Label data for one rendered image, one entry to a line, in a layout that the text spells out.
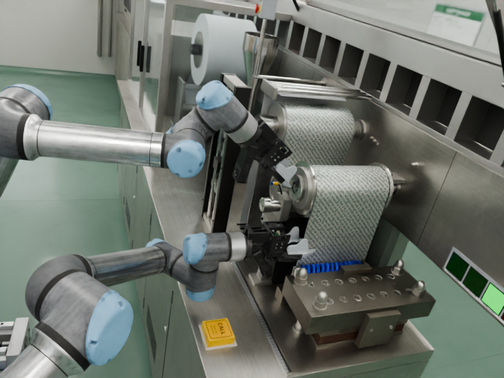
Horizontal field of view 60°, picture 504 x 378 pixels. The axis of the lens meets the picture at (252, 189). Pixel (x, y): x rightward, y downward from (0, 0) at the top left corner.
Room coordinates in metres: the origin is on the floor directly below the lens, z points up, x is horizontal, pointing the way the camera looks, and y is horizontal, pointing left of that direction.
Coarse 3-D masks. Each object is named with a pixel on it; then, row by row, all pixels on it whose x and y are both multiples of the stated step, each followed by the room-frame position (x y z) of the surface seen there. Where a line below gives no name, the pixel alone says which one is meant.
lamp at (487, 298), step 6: (492, 288) 0.85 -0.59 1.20; (486, 294) 0.85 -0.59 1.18; (492, 294) 0.84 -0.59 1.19; (498, 294) 0.83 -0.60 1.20; (486, 300) 0.85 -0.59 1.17; (492, 300) 0.84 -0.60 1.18; (498, 300) 0.83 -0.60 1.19; (492, 306) 0.83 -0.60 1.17; (498, 306) 0.82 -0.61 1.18; (498, 312) 0.81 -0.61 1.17
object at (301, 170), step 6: (300, 168) 1.09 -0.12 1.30; (294, 174) 1.11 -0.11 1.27; (306, 174) 1.06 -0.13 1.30; (306, 180) 1.05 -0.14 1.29; (306, 186) 1.04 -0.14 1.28; (306, 192) 1.03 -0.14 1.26; (306, 198) 1.03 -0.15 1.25; (294, 204) 1.07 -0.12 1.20; (300, 204) 1.05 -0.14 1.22; (306, 204) 1.03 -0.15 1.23
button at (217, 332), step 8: (208, 320) 0.86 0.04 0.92; (216, 320) 0.86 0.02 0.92; (224, 320) 0.87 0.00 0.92; (208, 328) 0.83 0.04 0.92; (216, 328) 0.83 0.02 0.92; (224, 328) 0.84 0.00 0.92; (208, 336) 0.80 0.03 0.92; (216, 336) 0.81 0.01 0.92; (224, 336) 0.81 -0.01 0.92; (232, 336) 0.82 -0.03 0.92; (208, 344) 0.79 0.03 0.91; (216, 344) 0.80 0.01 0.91; (224, 344) 0.81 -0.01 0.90
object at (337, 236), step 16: (320, 224) 1.04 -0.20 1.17; (336, 224) 1.07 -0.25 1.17; (352, 224) 1.09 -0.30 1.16; (368, 224) 1.11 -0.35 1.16; (320, 240) 1.05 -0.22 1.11; (336, 240) 1.07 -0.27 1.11; (352, 240) 1.10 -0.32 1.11; (368, 240) 1.12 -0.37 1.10; (320, 256) 1.06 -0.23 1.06; (336, 256) 1.08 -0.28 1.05; (352, 256) 1.11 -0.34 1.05
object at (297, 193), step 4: (292, 176) 1.09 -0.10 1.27; (296, 176) 1.08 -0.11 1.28; (300, 176) 1.07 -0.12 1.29; (292, 180) 1.09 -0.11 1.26; (296, 180) 1.07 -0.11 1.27; (300, 180) 1.06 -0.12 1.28; (292, 184) 1.09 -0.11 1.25; (296, 184) 1.07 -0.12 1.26; (300, 184) 1.05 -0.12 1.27; (304, 184) 1.05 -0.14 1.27; (292, 188) 1.08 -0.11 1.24; (296, 188) 1.06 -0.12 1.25; (300, 188) 1.05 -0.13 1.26; (304, 188) 1.05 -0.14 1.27; (292, 192) 1.08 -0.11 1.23; (296, 192) 1.07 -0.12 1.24; (300, 192) 1.04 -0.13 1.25; (304, 192) 1.04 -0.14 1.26; (292, 196) 1.07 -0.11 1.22; (296, 196) 1.05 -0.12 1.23; (300, 196) 1.04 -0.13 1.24; (296, 200) 1.05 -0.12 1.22; (300, 200) 1.05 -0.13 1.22
